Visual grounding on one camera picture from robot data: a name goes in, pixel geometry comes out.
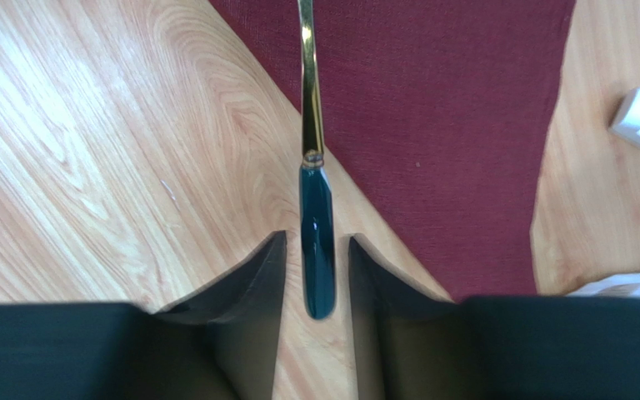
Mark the gold spoon green handle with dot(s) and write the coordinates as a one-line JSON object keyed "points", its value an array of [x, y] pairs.
{"points": [[315, 195]]}

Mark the dark red cloth napkin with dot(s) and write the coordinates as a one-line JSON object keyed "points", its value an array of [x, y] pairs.
{"points": [[439, 111]]}

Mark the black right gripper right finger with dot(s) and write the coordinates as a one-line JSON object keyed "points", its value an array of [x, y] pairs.
{"points": [[408, 345]]}

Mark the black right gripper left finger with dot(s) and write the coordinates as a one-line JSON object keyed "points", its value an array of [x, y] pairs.
{"points": [[220, 342]]}

